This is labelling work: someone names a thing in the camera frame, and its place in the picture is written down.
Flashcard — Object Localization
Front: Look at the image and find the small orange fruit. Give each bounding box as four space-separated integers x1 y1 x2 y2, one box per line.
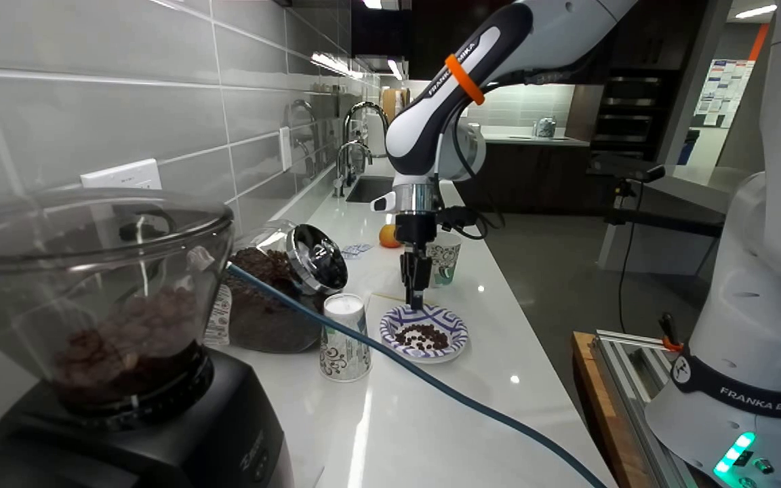
380 226 402 250

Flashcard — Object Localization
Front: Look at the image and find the kitchen sink basin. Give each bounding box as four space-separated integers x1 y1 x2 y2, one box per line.
346 176 392 204

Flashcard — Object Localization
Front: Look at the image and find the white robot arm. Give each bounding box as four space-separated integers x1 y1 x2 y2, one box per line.
384 0 638 309

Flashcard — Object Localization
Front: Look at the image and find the dark canister with metal lid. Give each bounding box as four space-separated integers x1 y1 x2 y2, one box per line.
228 222 346 352

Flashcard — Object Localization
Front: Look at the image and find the blue patterned plate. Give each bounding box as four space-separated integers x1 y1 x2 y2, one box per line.
380 303 470 364

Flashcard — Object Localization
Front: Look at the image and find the white plain plate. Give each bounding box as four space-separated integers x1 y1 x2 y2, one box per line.
395 345 470 367

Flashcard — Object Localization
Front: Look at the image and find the chrome sink faucet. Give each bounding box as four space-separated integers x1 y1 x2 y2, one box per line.
333 100 387 198

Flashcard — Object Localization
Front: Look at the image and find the small patterned white cup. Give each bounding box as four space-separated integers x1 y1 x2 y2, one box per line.
319 295 369 381

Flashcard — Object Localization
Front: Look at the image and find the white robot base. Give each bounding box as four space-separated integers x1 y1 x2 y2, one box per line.
645 35 781 488

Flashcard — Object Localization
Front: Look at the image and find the coffee beans pile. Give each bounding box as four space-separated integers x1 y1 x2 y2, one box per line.
395 325 448 352

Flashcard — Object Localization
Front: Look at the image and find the black coffee grinder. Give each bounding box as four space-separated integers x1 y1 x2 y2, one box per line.
0 189 293 488

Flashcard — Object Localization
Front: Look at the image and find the white wall outlet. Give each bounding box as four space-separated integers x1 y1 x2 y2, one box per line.
82 157 162 189

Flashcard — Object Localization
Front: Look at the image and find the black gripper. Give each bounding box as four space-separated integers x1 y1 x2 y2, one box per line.
371 176 476 309

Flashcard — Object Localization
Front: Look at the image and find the blue cable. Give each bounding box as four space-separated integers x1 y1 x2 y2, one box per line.
221 261 607 488

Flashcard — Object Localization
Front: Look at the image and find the patterned paper cup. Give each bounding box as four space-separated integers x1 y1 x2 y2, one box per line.
432 236 460 286

